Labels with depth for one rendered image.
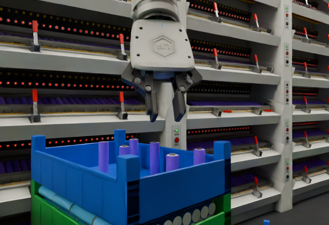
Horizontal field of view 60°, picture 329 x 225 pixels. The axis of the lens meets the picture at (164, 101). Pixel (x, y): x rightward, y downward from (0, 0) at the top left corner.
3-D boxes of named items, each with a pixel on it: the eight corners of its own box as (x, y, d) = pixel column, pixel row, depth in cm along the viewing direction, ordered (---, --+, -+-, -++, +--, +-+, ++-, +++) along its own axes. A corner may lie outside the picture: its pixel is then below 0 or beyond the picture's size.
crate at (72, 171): (231, 192, 44) (231, 141, 45) (125, 232, 31) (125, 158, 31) (121, 163, 66) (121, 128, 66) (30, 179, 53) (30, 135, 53)
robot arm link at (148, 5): (132, -6, 47) (133, 8, 46) (183, -1, 49) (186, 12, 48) (127, 28, 54) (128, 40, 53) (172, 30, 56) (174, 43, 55)
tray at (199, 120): (278, 123, 143) (284, 105, 140) (183, 129, 108) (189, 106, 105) (247, 108, 158) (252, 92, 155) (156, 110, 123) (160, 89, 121)
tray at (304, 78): (343, 89, 183) (351, 68, 179) (289, 85, 148) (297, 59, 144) (313, 79, 198) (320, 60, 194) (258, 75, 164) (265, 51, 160)
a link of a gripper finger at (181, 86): (172, 54, 47) (157, 78, 44) (198, 68, 47) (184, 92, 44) (169, 63, 49) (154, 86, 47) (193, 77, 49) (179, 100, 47)
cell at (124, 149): (132, 183, 48) (132, 145, 48) (123, 185, 47) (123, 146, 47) (126, 181, 49) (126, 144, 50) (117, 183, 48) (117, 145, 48)
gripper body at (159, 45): (129, 6, 46) (133, 64, 42) (189, 11, 49) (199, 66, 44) (126, 35, 53) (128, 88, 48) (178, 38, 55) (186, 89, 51)
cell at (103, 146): (102, 143, 51) (102, 179, 51) (110, 142, 52) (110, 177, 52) (96, 141, 52) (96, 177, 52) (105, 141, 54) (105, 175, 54)
